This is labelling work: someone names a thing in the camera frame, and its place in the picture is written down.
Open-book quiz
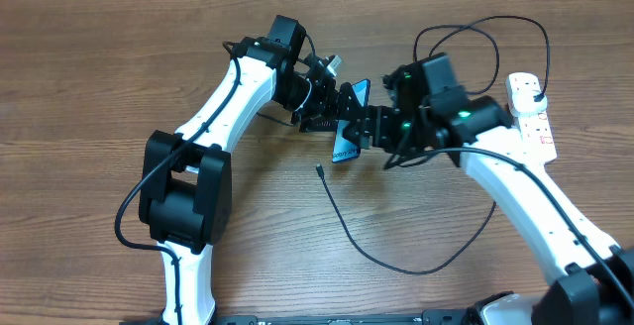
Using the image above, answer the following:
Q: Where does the blue Galaxy smartphone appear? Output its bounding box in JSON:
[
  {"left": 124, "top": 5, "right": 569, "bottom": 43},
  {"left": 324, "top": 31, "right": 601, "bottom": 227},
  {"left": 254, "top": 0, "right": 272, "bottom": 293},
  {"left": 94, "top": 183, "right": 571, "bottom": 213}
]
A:
[{"left": 331, "top": 78, "right": 372, "bottom": 164}]

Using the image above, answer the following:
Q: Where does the black USB charging cable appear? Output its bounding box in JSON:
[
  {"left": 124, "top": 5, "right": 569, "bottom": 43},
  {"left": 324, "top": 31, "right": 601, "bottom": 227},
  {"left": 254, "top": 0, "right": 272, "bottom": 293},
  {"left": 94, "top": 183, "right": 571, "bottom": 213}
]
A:
[{"left": 315, "top": 15, "right": 552, "bottom": 275}]

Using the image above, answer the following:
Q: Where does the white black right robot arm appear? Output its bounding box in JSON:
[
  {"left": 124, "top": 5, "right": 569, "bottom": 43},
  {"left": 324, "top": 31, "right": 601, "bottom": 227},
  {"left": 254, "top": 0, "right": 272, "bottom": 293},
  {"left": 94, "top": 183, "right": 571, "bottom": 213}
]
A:
[{"left": 337, "top": 54, "right": 633, "bottom": 324}]

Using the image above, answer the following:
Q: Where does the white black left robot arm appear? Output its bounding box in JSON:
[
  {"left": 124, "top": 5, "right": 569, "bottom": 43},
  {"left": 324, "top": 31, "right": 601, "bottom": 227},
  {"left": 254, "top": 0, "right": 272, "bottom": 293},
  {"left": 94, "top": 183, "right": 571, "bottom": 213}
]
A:
[{"left": 131, "top": 15, "right": 370, "bottom": 324}]

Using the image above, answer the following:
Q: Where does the white charger plug adapter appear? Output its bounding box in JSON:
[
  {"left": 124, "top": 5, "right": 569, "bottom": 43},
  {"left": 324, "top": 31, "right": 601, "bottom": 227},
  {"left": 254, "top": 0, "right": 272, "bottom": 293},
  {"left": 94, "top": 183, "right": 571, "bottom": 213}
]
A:
[{"left": 509, "top": 89, "right": 548, "bottom": 117}]

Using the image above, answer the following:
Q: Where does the white power strip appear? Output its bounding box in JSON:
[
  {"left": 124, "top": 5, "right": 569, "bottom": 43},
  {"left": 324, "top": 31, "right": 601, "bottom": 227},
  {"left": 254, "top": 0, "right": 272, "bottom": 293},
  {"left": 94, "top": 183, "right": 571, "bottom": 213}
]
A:
[{"left": 504, "top": 71, "right": 559, "bottom": 166}]

